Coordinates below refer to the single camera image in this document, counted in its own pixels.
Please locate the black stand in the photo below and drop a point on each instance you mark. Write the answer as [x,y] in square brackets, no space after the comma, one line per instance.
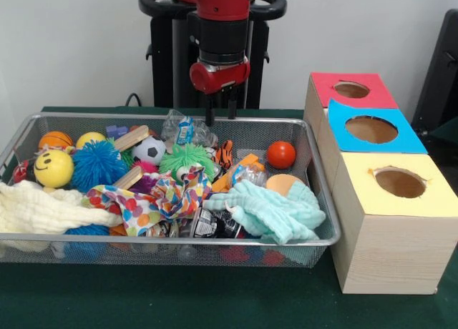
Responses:
[440,79]

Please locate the orange striped tiger plush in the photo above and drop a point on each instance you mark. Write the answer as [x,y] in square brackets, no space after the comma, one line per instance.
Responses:
[224,154]

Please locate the colourful polka dot cloth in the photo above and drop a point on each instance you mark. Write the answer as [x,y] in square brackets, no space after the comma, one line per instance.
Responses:
[143,204]

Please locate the cream yellow cloth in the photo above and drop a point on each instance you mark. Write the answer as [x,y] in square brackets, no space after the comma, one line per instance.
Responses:
[39,207]

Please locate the shallow clear mesh bin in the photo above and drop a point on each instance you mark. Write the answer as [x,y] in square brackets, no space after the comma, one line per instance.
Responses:
[315,200]

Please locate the toy hamburger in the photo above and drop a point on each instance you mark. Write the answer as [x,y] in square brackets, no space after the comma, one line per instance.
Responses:
[280,183]

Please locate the orange flat plastic toy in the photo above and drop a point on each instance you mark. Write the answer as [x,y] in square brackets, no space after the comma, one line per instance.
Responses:
[247,163]

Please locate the mint green cloth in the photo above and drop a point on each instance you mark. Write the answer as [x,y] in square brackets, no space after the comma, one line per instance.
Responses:
[272,211]

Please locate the dark green table cloth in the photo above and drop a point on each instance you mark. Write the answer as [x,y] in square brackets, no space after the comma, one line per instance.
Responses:
[179,300]

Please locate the wooden box with three holes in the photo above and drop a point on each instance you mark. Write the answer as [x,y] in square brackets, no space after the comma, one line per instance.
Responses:
[386,243]

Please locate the green furry monster toy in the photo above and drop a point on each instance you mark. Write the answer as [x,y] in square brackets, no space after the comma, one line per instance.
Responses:
[186,159]

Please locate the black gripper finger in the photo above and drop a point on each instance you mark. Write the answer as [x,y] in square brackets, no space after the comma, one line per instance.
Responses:
[210,109]
[232,102]

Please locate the orange toy basketball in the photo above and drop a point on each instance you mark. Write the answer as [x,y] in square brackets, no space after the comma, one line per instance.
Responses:
[56,139]

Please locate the large yellow ball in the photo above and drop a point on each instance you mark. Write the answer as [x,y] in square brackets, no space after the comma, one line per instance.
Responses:
[54,169]

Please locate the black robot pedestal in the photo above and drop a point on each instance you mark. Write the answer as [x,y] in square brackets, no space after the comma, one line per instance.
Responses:
[172,64]

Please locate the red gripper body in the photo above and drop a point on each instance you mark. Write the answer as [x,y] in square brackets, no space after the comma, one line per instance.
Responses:
[220,76]

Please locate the crushed clear plastic bottle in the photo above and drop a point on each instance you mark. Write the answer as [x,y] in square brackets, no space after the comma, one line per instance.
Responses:
[182,129]

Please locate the blue spiky ball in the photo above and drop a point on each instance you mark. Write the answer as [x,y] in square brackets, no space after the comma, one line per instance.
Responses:
[87,230]
[99,164]

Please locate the red ball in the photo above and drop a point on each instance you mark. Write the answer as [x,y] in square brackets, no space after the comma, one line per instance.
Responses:
[281,155]

